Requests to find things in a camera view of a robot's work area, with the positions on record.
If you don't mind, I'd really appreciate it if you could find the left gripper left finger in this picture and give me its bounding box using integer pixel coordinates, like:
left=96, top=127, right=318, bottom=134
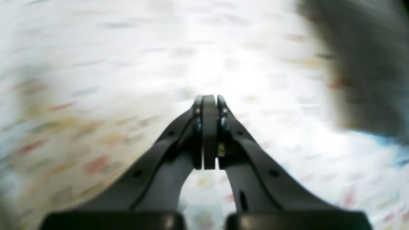
left=41, top=96, right=216, bottom=230

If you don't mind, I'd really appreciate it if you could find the grey t-shirt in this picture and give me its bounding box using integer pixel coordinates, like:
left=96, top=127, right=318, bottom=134
left=303, top=0, right=409, bottom=145

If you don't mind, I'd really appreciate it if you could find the terrazzo pattern tablecloth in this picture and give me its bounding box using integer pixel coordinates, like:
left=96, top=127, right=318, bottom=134
left=1, top=0, right=408, bottom=230

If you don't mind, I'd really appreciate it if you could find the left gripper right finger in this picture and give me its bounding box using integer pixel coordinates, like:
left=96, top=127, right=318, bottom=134
left=217, top=96, right=372, bottom=230

